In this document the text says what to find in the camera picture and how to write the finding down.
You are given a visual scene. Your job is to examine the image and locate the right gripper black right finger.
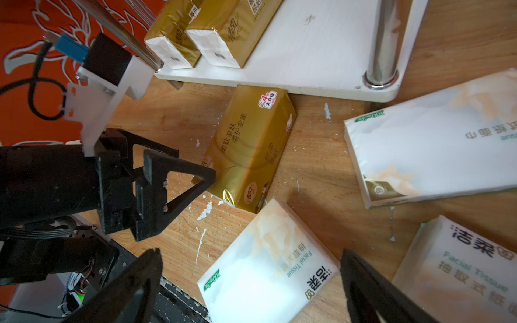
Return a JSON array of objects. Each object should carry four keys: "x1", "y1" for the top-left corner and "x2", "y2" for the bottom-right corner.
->
[{"x1": 341, "y1": 249, "x2": 436, "y2": 322}]

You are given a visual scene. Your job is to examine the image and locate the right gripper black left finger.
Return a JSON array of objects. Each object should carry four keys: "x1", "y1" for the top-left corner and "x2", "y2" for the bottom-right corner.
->
[{"x1": 63, "y1": 248, "x2": 163, "y2": 322}]

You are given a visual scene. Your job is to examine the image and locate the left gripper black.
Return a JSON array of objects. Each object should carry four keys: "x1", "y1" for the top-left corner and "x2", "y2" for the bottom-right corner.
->
[{"x1": 1, "y1": 129, "x2": 216, "y2": 242}]

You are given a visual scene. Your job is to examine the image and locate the white tissue pack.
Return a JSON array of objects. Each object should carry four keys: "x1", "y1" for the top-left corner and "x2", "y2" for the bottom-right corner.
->
[
  {"x1": 344, "y1": 68, "x2": 516, "y2": 208},
  {"x1": 197, "y1": 199, "x2": 339, "y2": 322},
  {"x1": 393, "y1": 215, "x2": 516, "y2": 322}
]

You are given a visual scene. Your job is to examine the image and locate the white tissue pack front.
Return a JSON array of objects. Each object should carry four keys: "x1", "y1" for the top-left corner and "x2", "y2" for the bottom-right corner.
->
[{"x1": 197, "y1": 199, "x2": 339, "y2": 322}]

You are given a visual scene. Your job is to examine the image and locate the gold tissue pack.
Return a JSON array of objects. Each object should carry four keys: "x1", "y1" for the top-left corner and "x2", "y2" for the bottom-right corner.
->
[
  {"x1": 201, "y1": 85, "x2": 297, "y2": 213},
  {"x1": 144, "y1": 0, "x2": 203, "y2": 69},
  {"x1": 186, "y1": 0, "x2": 282, "y2": 69}
]

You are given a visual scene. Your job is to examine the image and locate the white tissue pack back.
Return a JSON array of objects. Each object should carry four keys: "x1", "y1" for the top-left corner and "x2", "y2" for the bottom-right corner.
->
[{"x1": 344, "y1": 68, "x2": 516, "y2": 208}]

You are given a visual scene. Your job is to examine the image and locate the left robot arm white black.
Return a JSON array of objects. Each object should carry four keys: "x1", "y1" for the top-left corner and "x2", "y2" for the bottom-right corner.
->
[{"x1": 1, "y1": 129, "x2": 216, "y2": 285}]

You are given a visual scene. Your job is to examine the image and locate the white two-tier shelf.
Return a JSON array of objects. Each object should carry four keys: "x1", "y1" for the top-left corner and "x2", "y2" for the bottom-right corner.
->
[{"x1": 79, "y1": 1, "x2": 427, "y2": 102}]

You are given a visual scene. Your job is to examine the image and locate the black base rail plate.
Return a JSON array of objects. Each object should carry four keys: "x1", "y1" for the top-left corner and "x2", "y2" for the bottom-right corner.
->
[{"x1": 83, "y1": 241, "x2": 209, "y2": 322}]

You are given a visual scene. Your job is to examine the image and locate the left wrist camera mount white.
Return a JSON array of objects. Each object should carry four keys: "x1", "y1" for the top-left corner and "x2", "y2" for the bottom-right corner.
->
[{"x1": 63, "y1": 33, "x2": 155, "y2": 157}]

